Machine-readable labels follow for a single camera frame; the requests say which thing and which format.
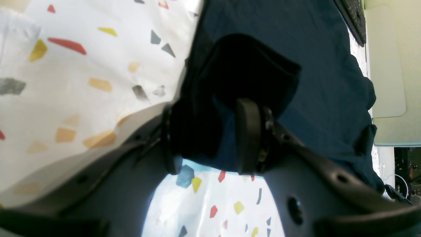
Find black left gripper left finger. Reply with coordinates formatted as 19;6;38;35
1;107;182;237

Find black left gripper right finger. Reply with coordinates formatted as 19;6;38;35
235;98;420;237

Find black t-shirt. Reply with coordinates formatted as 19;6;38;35
171;0;384;193

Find black computer keyboard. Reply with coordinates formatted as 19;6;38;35
334;0;367;47

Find terrazzo pattern tablecloth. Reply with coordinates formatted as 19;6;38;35
0;0;395;237

